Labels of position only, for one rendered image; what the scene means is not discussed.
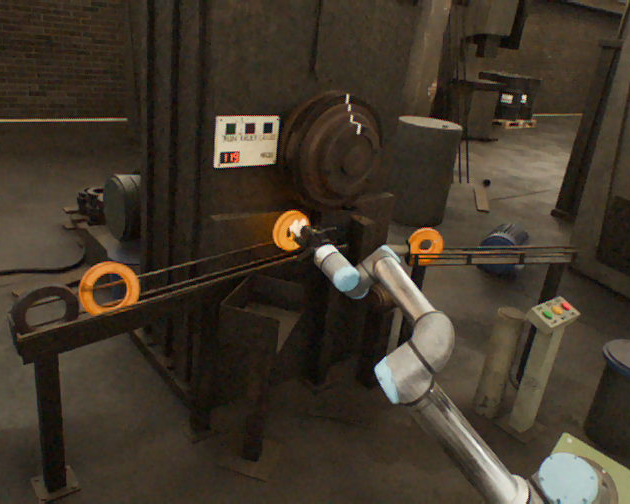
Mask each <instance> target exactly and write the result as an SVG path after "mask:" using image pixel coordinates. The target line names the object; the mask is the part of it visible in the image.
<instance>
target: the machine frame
mask: <svg viewBox="0 0 630 504"><path fill-rule="evenodd" d="M423 1H424V0H326V2H325V11H326V13H325V15H324V19H323V29H322V38H321V47H320V57H319V59H320V63H319V65H317V70H319V75H320V79H321V82H317V83H316V81H315V77H314V72H313V62H309V60H310V59H314V52H315V42H316V33H317V24H319V14H314V11H315V10H319V11H320V4H321V0H140V158H141V171H140V275H143V274H147V273H152V272H156V271H159V270H163V269H167V268H171V267H175V266H179V264H183V263H187V262H191V261H195V260H198V259H202V258H207V257H211V256H215V255H219V254H222V253H226V252H230V251H235V250H239V249H242V248H246V247H250V246H254V245H258V244H262V243H266V242H270V241H274V237H273V230H274V226H275V224H276V222H277V220H278V219H279V218H280V217H281V216H282V215H283V214H284V213H286V212H290V211H297V212H299V213H301V214H303V215H305V216H306V218H307V219H308V221H309V223H312V224H314V226H315V224H316V223H317V224H319V225H320V226H321V227H322V228H323V229H326V228H332V227H336V230H332V234H331V242H336V241H337V237H339V239H340V240H342V241H344V242H346V243H348V235H349V228H350V222H351V219H352V218H353V217H351V215H355V216H359V217H364V218H367V219H369V220H371V221H373V222H375V223H377V227H375V232H374V239H373V245H372V251H371V254H372V253H374V252H375V251H377V250H378V249H379V248H381V247H383V246H386V243H387V236H388V231H389V225H390V219H391V214H392V207H393V201H394V195H391V194H389V193H387V186H388V179H389V174H390V168H391V162H392V156H393V149H394V143H395V137H396V132H397V125H398V119H399V113H400V107H401V100H403V95H404V89H405V83H406V77H407V70H408V64H409V59H410V53H411V46H412V40H413V34H414V28H415V22H416V16H417V10H420V9H422V6H423ZM328 91H340V92H345V93H348V94H353V95H357V96H360V97H362V98H364V99H365V100H366V102H368V103H369V104H370V105H371V106H372V108H373V109H374V111H376V112H377V114H378V116H379V119H380V122H381V126H382V133H383V148H382V156H381V160H380V164H379V167H378V169H377V172H376V174H374V176H373V178H372V180H371V183H370V184H369V186H368V187H367V189H366V190H365V191H364V193H363V194H362V195H361V196H360V197H359V198H358V199H357V200H356V201H354V202H353V203H352V204H351V205H353V206H355V207H357V208H360V209H362V211H364V213H363V214H361V213H356V212H350V211H342V209H339V211H336V212H331V213H323V212H317V211H315V209H312V208H310V207H309V206H307V205H305V204H303V203H301V202H299V201H298V200H296V199H295V198H294V197H293V196H292V195H291V194H290V192H288V191H287V189H286V187H285V185H284V183H283V179H282V178H281V176H280V174H279V171H278V168H277V164H276V162H275V164H264V165H249V166H236V167H221V168H216V167H214V157H215V136H216V117H224V116H278V117H279V128H278V135H279V132H280V130H281V126H282V124H283V123H284V121H285V119H286V118H287V116H288V115H289V114H291V112H292V111H293V110H294V109H295V108H296V107H298V106H299V105H300V104H302V103H303V102H305V100H307V99H309V98H312V97H314V96H316V95H319V94H321V93H324V92H328ZM153 276H154V288H155V289H158V288H162V287H165V286H169V285H172V284H176V283H180V282H184V281H187V280H191V279H195V278H198V277H202V275H201V262H199V263H196V264H192V266H188V267H184V268H181V269H176V270H172V271H168V272H165V273H161V274H157V275H153ZM322 278H323V271H320V272H315V273H311V274H308V275H305V276H301V277H298V278H295V279H292V280H288V281H286V282H291V283H295V284H300V285H304V286H305V289H304V298H303V306H302V314H301V315H300V317H299V319H298V320H297V323H296V325H295V326H294V328H293V330H292V331H291V333H290V335H288V336H287V338H286V340H285V341H284V343H283V345H282V346H281V348H280V351H279V352H278V354H277V356H276V357H275V356H272V361H271V371H270V382H269V388H271V387H273V386H276V385H279V384H281V383H284V382H287V381H289V380H293V379H296V378H298V377H301V375H304V374H306V373H309V371H310V363H311V356H312V347H313V340H314V332H315V325H316V316H317V309H319V301H320V293H321V286H322ZM221 303H222V302H220V303H217V304H216V323H215V341H214V360H213V378H212V396H211V410H213V409H215V408H218V407H221V406H223V405H226V404H229V403H231V401H235V400H238V399H240V398H243V397H246V396H248V386H249V373H250V361H251V350H248V348H244V347H241V346H237V345H232V344H229V343H225V342H221V341H218V332H219V315H220V304H221ZM366 312H367V305H366V303H365V296H364V297H363V298H361V299H352V298H350V297H348V296H346V295H345V293H344V292H343V291H341V290H339V293H338V301H337V307H336V314H335V321H334V329H333V335H332V342H331V350H330V357H329V363H328V366H329V365H331V364H334V363H337V362H339V361H342V360H345V359H348V358H351V357H354V356H356V355H359V354H360V348H361V342H362V336H363V331H364V325H365V318H366ZM193 328H194V311H191V312H188V313H185V314H182V315H179V316H175V317H172V318H169V319H165V321H162V322H159V323H156V324H153V325H149V326H146V327H143V328H139V329H136V330H133V331H130V338H131V339H132V341H133V342H134V343H135V344H136V347H137V348H138V349H139V350H140V351H141V353H142V354H143V355H144V356H145V358H146V359H147V360H148V361H149V363H150V364H152V365H153V366H154V367H155V369H156V370H157V371H158V372H159V375H160V376H161V377H162V378H163V380H164V381H165V382H166V383H167V385H168V386H169V387H170V388H171V389H172V391H173V392H174V393H175V394H176V396H177V397H178V398H180V399H181V402H182V403H183V404H184V405H185V406H186V408H187V409H188V410H189V411H190V407H191V380H192V354H193Z"/></svg>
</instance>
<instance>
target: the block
mask: <svg viewBox="0 0 630 504"><path fill-rule="evenodd" d="M375 227H377V223H375V222H373V221H371V220H369V219H367V218H364V217H362V220H361V219H357V218H352V219H351V222H350V228H349V235H348V243H349V250H348V256H346V260H348V262H349V263H350V264H351V265H352V267H353V268H356V267H357V265H358V264H359V263H361V262H362V261H363V260H365V259H366V258H367V257H368V256H370V255H371V251H372V245H373V239H374V232H375Z"/></svg>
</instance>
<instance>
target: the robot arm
mask: <svg viewBox="0 0 630 504"><path fill-rule="evenodd" d="M317 226H319V227H320V228H321V229H322V231H319V230H317ZM290 230H291V235H292V239H293V241H294V242H295V243H296V244H297V245H299V246H300V247H301V248H302V249H305V250H306V251H305V252H303V253H301V254H300V255H299V256H297V258H298V262H307V261H308V260H309V259H311V258H313V257H314V259H313V260H314V262H315V263H316V264H317V267H319V268H320V269H321V270H322V271H323V272H324V273H325V274H326V275H327V277H328V278H329V279H330V280H331V281H332V282H333V283H334V285H335V286H336V287H337V288H338V289H339V290H341V291H343V292H344V293H345V295H346V296H348V297H350V298H352V299H361V298H363V297H364V296H365V295H366V293H367V291H368V288H369V286H370V285H372V284H373V283H374V282H377V281H378V280H379V279H380V280H381V282H382V283H383V285H384V286H385V288H386V289H387V291H388V292H389V295H390V296H391V298H392V299H393V301H394V302H395V303H396V305H397V306H398V308H399V309H400V311H401V312H402V314H403V315H405V317H406V318H407V320H408V322H409V324H410V325H411V327H412V336H413V337H412V338H411V339H410V340H408V341H407V342H406V343H403V344H402V345H401V346H399V347H398V348H397V350H395V351H394V352H393V353H391V354H390V355H389V356H387V357H385V358H384V360H382V361H381V362H380V363H379V364H378V365H377V366H376V369H374V371H376V374H377V377H378V380H379V382H380V383H381V385H382V387H383V389H384V391H385V392H386V394H387V396H388V397H389V399H390V400H391V401H392V402H393V404H398V401H399V403H400V404H401V405H402V406H404V407H406V408H407V410H408V411H409V412H410V413H411V414H412V416H413V417H414V418H415V419H416V420H417V421H418V423H419V424H420V425H421V426H422V427H423V430H424V431H425V432H426V433H427V434H428V435H429V437H431V438H432V439H433V440H434V441H435V443H436V444H437V445H438V446H439V447H440V449H441V450H442V451H443V452H444V453H445V455H446V457H447V458H448V459H449V460H450V461H451V463H452V464H453V465H454V466H455V467H457V469H458V470H459V471H460V472H461V473H462V474H463V476H464V477H465V478H466V480H467V481H468V483H469V484H470V485H471V486H472V487H473V488H474V490H475V491H476V492H477V493H478V494H479V496H480V497H481V498H483V504H611V493H610V489H609V487H608V484H607V482H606V481H605V479H604V478H603V476H602V474H601V473H600V472H599V471H598V470H597V469H596V468H594V467H593V466H591V465H589V464H587V463H586V462H585V461H584V460H582V459H580V458H579V457H576V456H574V455H571V454H564V453H562V454H555V455H553V456H551V457H549V458H548V459H546V460H545V462H544V463H543V464H542V466H541V469H540V470H539V471H538V472H537V473H534V474H533V475H531V476H530V478H529V479H527V480H526V481H524V480H523V479H522V477H520V476H518V475H512V474H511V473H509V472H508V471H507V469H506V468H505V467H504V466H503V464H502V463H501V462H500V461H499V460H498V458H497V457H496V456H495V455H494V454H493V451H492V450H491V449H490V448H489V446H488V445H487V444H486V443H485V442H483V440H482V439H481V438H480V437H479V435H478V434H477V433H476V432H475V431H474V429H473V428H472V426H471V425H470V423H469V422H468V421H467V420H466V419H465V417H464V416H463V415H462V414H461V412H460V411H459V410H457V409H456V408H455V406H454V405H453V404H452V403H451V400H450V399H449V398H448V397H447V396H446V394H445V393H444V392H443V391H442V389H441V388H440V387H439V386H438V385H437V383H436V382H435V379H434V378H433V376H435V374H436V373H437V372H439V371H440V370H441V369H442V368H443V367H444V366H445V364H446V363H447V361H448V359H449V357H450V355H451V353H452V349H453V344H454V330H453V326H452V324H451V322H450V319H449V318H448V317H447V316H446V315H445V314H444V313H443V312H441V311H437V310H435V309H434V308H433V307H431V305H430V304H429V303H428V302H427V300H426V299H425V298H424V297H423V295H422V294H421V292H420V291H419V289H418V288H417V287H416V286H415V284H414V283H413V282H412V281H411V279H410V278H409V277H408V276H407V274H406V273H405V272H403V271H402V269H401V268H400V267H399V265H398V264H399V263H400V260H399V259H398V257H397V256H396V255H395V254H394V252H393V251H392V250H391V249H390V248H389V247H388V246H383V247H381V248H379V249H378V250H377V251H375V252H374V253H372V254H371V255H370V256H368V257H367V258H366V259H365V260H363V261H362V262H361V263H359V264H358V265H357V267H356V268H353V267H352V265H351V264H350V263H349V262H348V260H346V259H345V258H344V257H343V256H342V255H341V254H340V253H339V252H338V251H337V250H336V249H335V248H334V247H333V246H332V245H329V244H330V241H329V240H328V239H327V237H326V236H325V235H324V232H325V230H324V229H323V228H322V227H321V226H320V225H319V224H317V223H316V224H315V226H308V225H306V221H305V220H304V219H302V221H301V222H300V223H298V221H297V220H296V221H295V222H294V224H293V225H292V226H291V227H290Z"/></svg>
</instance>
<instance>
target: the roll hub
mask: <svg viewBox="0 0 630 504"><path fill-rule="evenodd" d="M357 123H358V122H356V123H354V122H345V123H342V124H340V125H339V126H337V128H336V129H334V130H333V131H332V132H331V133H330V135H329V136H328V137H327V139H326V140H325V142H324V144H323V146H322V149H321V152H320V158H319V173H320V177H321V180H322V183H323V184H324V186H325V187H326V188H327V189H328V190H330V191H332V192H334V193H336V194H338V195H341V196H351V195H354V194H357V193H359V192H360V191H362V190H363V189H364V188H365V187H366V186H367V185H368V184H366V178H367V177H370V179H372V177H373V175H374V173H376V171H377V169H378V166H379V162H380V153H381V151H380V153H376V149H377V147H380V142H379V139H378V136H377V134H376V133H374V132H373V130H372V129H370V128H369V126H367V125H365V124H361V123H360V124H361V125H360V133H359V134H357V133H358V125H359V124H357ZM363 126H366V128H367V132H366V133H362V129H363ZM338 138H342V139H343V142H342V143H341V144H338V142H337V140H338ZM330 169H332V170H333V172H334V173H333V174H332V175H330V176H329V175H328V171H329V170H330ZM343 189H348V191H349V192H348V194H346V195H343V193H342V191H343Z"/></svg>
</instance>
